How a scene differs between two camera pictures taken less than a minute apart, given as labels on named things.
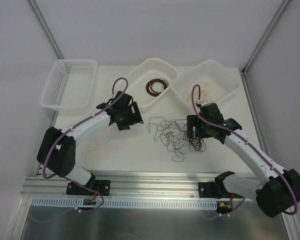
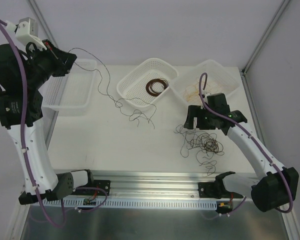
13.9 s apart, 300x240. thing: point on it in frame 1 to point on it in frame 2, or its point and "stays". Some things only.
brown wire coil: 149,88 stays
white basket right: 216,82 stays
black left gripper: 131,117 to 64,63
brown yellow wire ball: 174,133 to 205,145
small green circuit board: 86,202 stays
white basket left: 69,89 stays
